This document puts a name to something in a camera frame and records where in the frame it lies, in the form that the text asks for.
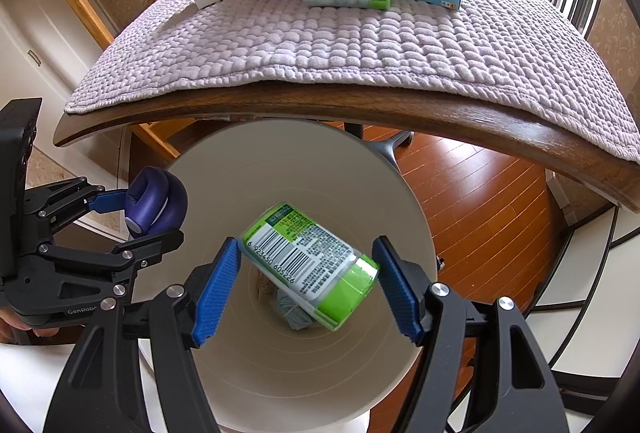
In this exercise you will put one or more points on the blue face mask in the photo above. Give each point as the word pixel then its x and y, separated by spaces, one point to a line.
pixel 295 315

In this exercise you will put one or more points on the green labelled canister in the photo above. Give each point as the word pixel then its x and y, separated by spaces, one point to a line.
pixel 310 263

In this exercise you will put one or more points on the wooden table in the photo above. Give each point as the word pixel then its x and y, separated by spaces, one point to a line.
pixel 450 118

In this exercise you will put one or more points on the lavender quilted blanket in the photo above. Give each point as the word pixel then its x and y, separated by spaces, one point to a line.
pixel 350 43

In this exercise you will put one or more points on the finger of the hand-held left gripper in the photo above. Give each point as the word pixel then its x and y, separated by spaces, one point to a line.
pixel 107 202
pixel 150 245

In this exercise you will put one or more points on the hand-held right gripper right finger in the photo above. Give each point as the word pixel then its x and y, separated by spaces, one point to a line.
pixel 400 293

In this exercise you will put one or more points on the white trash bin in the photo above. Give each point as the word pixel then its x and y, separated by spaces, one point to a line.
pixel 325 173

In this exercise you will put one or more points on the person's left hand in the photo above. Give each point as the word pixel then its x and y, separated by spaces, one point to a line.
pixel 20 333

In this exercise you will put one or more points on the purple bottle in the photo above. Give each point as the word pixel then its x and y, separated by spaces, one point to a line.
pixel 160 203

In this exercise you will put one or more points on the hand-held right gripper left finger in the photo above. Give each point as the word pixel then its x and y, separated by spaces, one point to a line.
pixel 217 293

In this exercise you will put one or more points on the grey chair base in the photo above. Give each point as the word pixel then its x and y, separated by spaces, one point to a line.
pixel 387 144

